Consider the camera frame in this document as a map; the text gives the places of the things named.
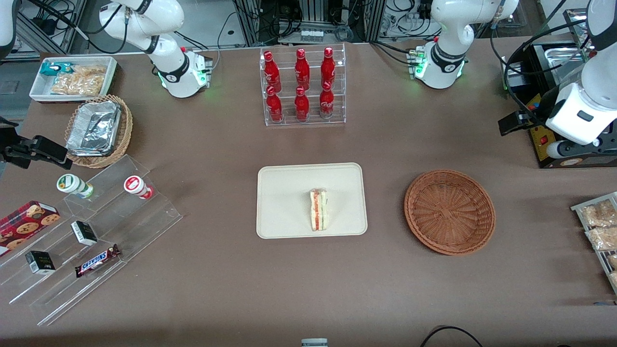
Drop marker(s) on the white rectangular bin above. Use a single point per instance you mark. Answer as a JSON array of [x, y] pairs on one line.
[[38, 91]]

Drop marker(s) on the red cookie box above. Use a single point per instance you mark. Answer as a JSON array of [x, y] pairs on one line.
[[26, 221]]

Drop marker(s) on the beige rectangular tray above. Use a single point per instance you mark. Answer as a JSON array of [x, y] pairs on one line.
[[284, 202]]

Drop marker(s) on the steel tray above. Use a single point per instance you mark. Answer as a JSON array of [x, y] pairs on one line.
[[576, 24]]

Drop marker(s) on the clear acrylic bottle rack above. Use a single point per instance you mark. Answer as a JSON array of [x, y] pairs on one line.
[[313, 120]]

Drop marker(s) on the yellow emergency stop box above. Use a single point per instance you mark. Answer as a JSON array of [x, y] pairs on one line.
[[540, 147]]

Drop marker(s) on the grey device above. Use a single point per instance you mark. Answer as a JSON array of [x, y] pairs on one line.
[[314, 342]]

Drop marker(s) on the snickers chocolate bar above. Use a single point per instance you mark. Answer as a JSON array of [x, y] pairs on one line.
[[96, 261]]

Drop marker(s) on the aluminium foil container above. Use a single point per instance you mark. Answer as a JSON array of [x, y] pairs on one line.
[[94, 127]]

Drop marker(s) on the aluminium frame rack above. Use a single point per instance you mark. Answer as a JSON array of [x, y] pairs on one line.
[[308, 14]]

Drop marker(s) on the clear acrylic stepped display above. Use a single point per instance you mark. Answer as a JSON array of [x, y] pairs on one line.
[[140, 221]]

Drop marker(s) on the clear bag of crackers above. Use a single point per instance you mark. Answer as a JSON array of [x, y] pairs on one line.
[[79, 81]]

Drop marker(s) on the oval tan wicker basket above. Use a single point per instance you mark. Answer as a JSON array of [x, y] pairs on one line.
[[126, 125]]

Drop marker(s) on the red cola bottle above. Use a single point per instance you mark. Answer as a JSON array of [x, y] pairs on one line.
[[274, 107], [271, 72], [328, 67], [302, 70], [327, 102], [301, 106]]

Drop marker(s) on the steel food pan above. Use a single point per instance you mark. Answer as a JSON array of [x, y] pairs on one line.
[[561, 55]]

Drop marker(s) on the green lid yoghurt cup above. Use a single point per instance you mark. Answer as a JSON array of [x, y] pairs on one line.
[[72, 184]]

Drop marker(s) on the small black green carton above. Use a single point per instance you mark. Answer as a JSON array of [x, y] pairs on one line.
[[84, 233], [40, 262]]

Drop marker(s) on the triangular sandwich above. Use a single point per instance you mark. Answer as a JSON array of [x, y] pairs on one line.
[[319, 212]]

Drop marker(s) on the teal snack packet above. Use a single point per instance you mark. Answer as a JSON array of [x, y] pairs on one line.
[[54, 68]]

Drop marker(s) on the metal snack tray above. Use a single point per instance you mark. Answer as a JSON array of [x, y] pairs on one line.
[[578, 208]]

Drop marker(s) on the round brown wicker basket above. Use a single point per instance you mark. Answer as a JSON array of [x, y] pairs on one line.
[[448, 212]]

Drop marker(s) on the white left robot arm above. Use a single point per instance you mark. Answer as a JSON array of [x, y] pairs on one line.
[[448, 29]]

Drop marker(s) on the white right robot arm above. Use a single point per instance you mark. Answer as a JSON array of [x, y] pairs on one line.
[[168, 62]]

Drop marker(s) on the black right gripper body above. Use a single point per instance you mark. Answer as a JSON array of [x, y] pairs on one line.
[[6, 148]]

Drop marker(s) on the clear bag of snacks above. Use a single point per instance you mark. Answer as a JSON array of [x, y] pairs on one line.
[[602, 238], [597, 214]]

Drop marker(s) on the red lid yoghurt cup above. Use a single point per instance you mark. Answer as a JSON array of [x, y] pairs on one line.
[[136, 185]]

